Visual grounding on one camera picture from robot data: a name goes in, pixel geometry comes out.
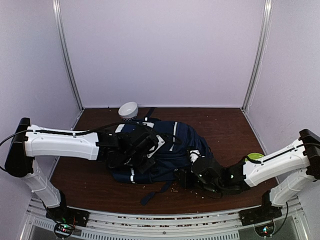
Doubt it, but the navy blue student backpack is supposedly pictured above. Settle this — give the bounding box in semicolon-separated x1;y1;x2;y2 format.
106;108;215;193

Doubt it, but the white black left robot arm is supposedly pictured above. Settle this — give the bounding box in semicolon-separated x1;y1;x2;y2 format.
1;117;164;222

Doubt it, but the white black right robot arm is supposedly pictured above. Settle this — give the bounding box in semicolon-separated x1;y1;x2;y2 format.
174;129;320;221

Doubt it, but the white patterned ceramic bowl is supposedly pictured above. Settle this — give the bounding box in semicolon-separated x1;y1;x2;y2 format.
118;101;139;121

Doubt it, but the green plate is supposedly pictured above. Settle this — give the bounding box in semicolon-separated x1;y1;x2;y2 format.
244;152;264;164

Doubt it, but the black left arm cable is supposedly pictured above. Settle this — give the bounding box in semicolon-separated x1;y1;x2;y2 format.
0;121;183;176

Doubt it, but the front aluminium rail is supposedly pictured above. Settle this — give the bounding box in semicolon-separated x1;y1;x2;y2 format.
18;201;311;240

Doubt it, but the right aluminium frame post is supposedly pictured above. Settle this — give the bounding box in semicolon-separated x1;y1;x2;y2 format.
241;0;273;112

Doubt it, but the aluminium frame post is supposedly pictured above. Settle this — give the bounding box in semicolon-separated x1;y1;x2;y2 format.
52;0;84;111
241;0;273;112

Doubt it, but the left aluminium frame post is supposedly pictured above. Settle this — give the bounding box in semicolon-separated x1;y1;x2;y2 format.
52;0;84;111

